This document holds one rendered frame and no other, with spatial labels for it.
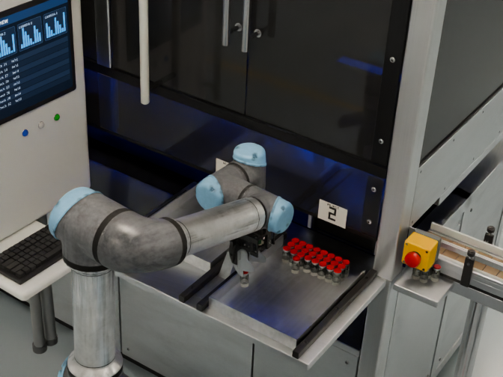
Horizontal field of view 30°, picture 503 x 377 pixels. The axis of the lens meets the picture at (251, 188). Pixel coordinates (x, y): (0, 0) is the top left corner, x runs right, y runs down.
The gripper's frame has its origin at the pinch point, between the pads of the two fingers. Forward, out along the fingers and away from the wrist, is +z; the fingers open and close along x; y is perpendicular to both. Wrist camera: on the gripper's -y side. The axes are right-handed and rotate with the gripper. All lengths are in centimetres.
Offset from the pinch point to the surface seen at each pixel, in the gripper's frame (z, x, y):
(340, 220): -1.2, 31.0, 8.9
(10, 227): 12, -12, -74
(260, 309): 10.6, 0.2, 5.4
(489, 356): 103, 119, 27
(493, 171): 15, 104, 21
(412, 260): 0.2, 28.7, 32.1
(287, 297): 11.0, 8.6, 8.0
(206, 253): 10.1, 9.8, -19.7
